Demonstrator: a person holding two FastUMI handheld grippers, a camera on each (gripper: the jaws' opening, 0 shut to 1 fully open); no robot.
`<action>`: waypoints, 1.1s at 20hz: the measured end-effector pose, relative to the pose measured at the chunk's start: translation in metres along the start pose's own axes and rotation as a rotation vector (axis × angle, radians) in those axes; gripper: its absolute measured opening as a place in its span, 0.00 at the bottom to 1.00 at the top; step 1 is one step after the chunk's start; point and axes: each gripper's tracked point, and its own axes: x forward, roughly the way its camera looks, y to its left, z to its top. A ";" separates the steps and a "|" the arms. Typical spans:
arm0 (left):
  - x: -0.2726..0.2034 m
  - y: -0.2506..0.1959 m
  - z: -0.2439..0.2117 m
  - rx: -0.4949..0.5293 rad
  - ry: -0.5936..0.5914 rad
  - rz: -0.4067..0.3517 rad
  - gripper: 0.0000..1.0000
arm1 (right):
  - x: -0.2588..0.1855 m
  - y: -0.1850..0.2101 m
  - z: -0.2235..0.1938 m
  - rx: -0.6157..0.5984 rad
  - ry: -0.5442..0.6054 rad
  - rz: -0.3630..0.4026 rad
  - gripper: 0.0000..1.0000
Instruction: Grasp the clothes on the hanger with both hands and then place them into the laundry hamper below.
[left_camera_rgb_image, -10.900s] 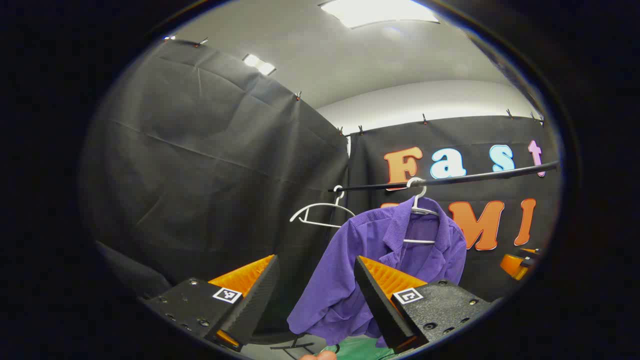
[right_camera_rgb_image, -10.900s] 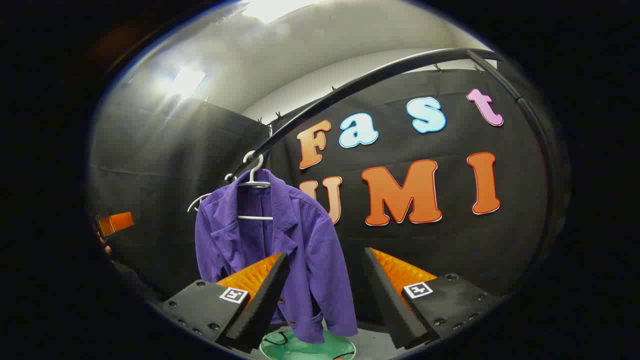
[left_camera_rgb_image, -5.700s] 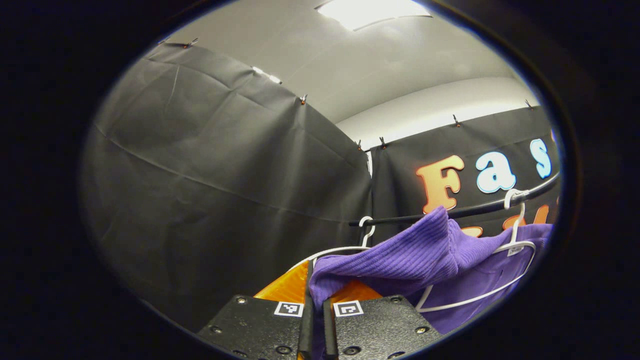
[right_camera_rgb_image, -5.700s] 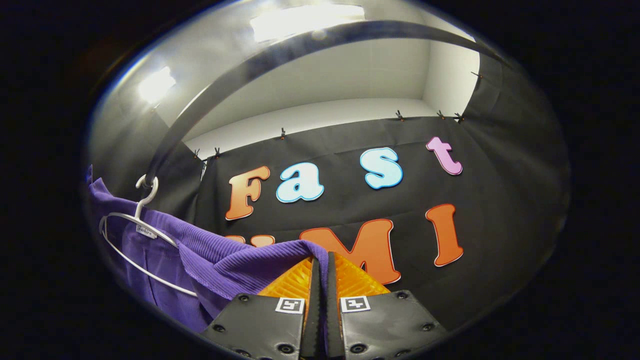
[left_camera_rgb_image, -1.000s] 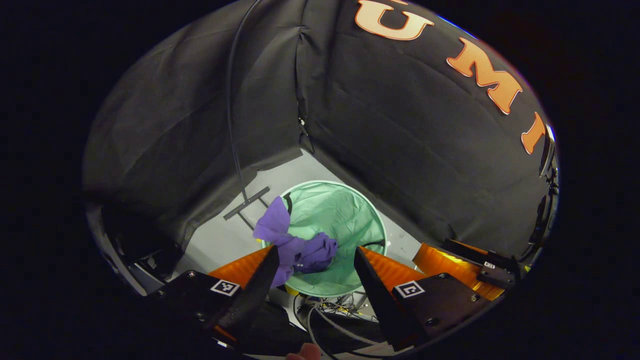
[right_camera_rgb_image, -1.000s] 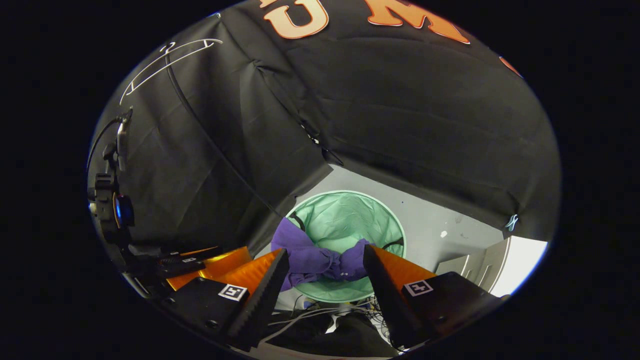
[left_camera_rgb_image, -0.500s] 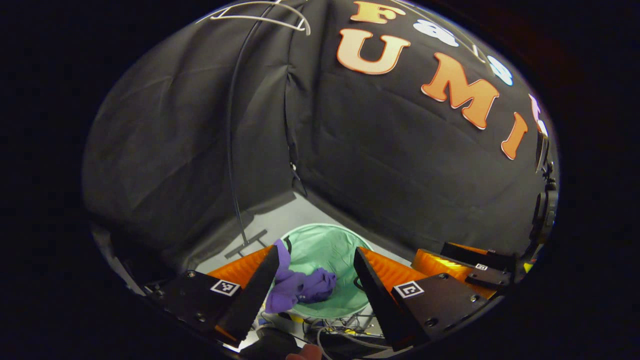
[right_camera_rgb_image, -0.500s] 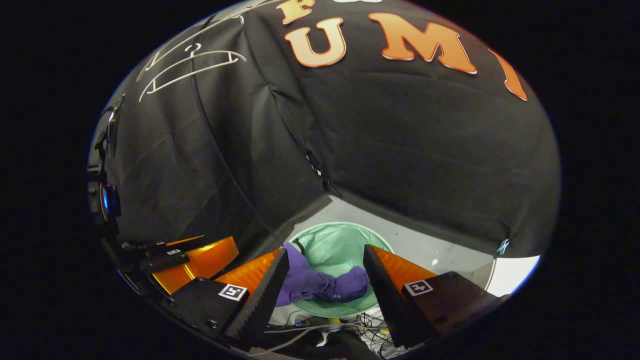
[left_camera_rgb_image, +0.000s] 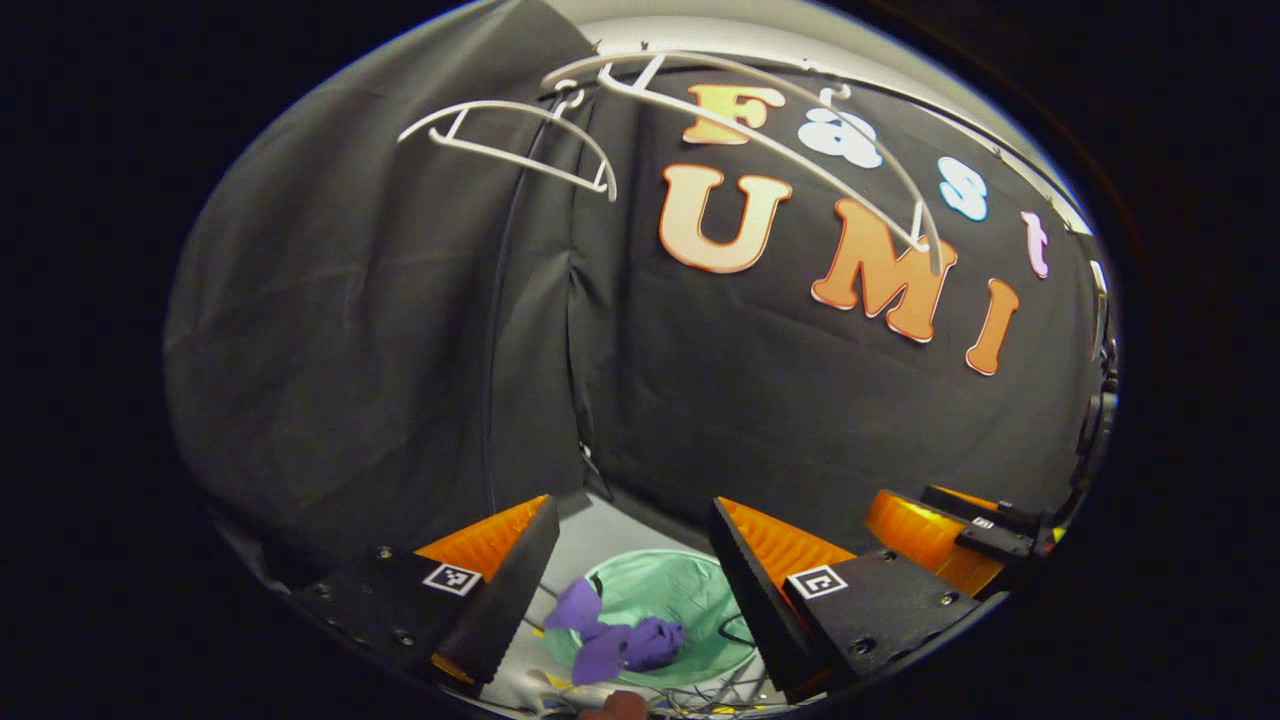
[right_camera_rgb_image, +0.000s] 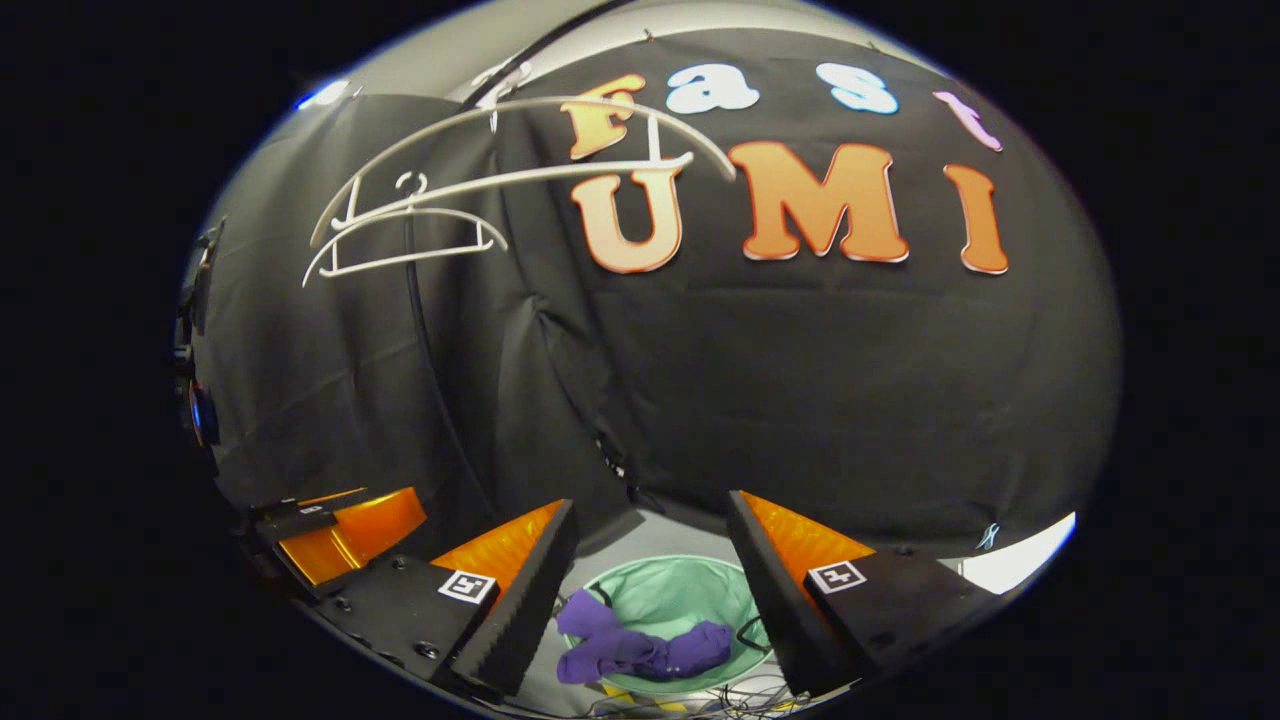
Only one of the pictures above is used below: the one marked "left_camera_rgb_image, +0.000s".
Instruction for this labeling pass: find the plain black backdrop cloth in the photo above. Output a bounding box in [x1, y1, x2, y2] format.
[163, 0, 601, 581]

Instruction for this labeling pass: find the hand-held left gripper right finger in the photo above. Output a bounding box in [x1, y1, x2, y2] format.
[710, 496, 983, 701]

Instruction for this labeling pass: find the white plastic clothes hanger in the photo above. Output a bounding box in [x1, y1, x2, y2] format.
[540, 50, 946, 276]
[398, 95, 621, 203]

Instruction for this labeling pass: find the reddish brown object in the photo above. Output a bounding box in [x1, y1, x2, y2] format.
[578, 690, 648, 720]

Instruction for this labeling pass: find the purple ribbed jacket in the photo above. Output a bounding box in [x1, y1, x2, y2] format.
[543, 577, 689, 687]

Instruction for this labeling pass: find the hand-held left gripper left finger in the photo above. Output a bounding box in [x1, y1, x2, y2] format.
[290, 493, 561, 691]

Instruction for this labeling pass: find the tangle of floor cables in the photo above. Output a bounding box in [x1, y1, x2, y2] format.
[520, 670, 791, 719]

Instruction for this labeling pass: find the black metal clothes rack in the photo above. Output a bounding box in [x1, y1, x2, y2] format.
[482, 45, 1101, 516]

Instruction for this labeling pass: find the green laundry hamper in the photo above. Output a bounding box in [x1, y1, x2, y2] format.
[545, 550, 761, 689]

